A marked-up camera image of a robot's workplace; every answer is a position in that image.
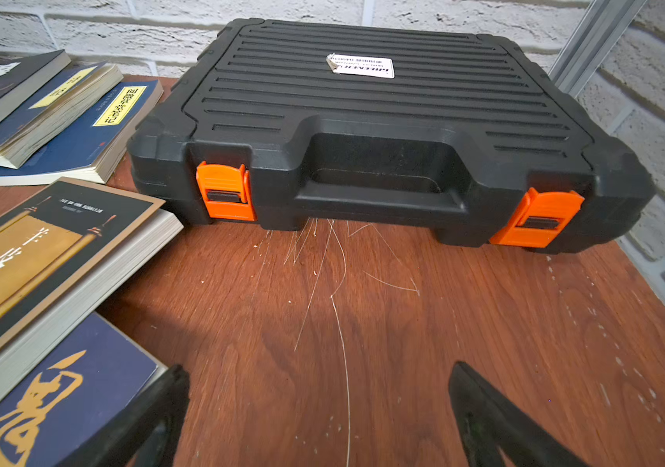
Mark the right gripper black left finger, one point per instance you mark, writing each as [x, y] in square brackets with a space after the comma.
[146, 432]

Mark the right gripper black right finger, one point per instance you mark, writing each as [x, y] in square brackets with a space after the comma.
[493, 430]

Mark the dark blue old man book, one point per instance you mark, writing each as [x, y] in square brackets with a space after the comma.
[91, 376]

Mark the brown scroll cover book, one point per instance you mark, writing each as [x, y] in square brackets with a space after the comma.
[62, 253]

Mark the blue book yellow label rightmost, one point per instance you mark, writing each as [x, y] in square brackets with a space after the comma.
[90, 148]

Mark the blue book yellow label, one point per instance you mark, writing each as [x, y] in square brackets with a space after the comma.
[52, 109]
[90, 148]

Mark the black plastic tool case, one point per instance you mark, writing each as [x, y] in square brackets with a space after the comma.
[280, 122]

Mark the aluminium frame post right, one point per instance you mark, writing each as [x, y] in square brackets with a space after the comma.
[603, 24]

